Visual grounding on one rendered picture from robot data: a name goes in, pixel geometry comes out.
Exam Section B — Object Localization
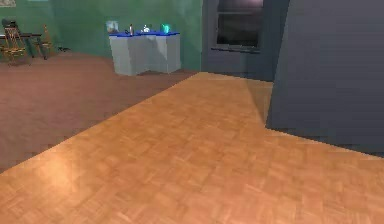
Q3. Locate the white counter with blue top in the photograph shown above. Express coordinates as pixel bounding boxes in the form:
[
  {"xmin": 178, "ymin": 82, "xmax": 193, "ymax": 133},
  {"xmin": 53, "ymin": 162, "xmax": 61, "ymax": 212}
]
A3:
[{"xmin": 108, "ymin": 30, "xmax": 182, "ymax": 77}]

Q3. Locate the dark window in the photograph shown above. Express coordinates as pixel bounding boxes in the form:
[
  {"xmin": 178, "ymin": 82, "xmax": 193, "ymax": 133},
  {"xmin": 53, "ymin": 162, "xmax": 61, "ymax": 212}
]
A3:
[{"xmin": 211, "ymin": 0, "xmax": 265, "ymax": 54}]

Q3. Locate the brown wooden chair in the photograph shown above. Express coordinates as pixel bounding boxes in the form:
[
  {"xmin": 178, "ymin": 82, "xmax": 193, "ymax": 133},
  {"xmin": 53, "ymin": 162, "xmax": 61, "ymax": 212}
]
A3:
[
  {"xmin": 0, "ymin": 25, "xmax": 28, "ymax": 65},
  {"xmin": 34, "ymin": 24, "xmax": 54, "ymax": 59}
]

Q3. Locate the dark table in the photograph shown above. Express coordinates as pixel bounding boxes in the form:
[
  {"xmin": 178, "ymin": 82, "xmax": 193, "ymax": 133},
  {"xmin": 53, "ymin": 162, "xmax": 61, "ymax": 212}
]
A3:
[{"xmin": 0, "ymin": 32, "xmax": 49, "ymax": 60}]

